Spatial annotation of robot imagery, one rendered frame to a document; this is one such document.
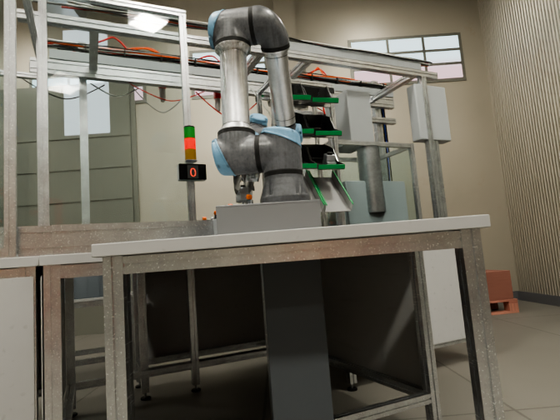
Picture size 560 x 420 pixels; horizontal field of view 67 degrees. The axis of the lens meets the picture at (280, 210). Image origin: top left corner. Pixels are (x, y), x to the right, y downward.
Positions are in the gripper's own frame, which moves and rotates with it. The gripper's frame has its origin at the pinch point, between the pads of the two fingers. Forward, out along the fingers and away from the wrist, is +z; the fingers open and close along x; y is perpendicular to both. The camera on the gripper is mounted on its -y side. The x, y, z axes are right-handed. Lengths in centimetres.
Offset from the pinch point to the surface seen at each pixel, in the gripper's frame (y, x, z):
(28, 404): 63, -78, 34
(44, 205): -8, -76, 12
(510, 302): -56, 369, 181
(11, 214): 24, -83, -6
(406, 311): 47, 75, 38
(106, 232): 25, -56, 1
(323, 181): -8.6, 45.5, -0.2
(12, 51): -11, -82, -45
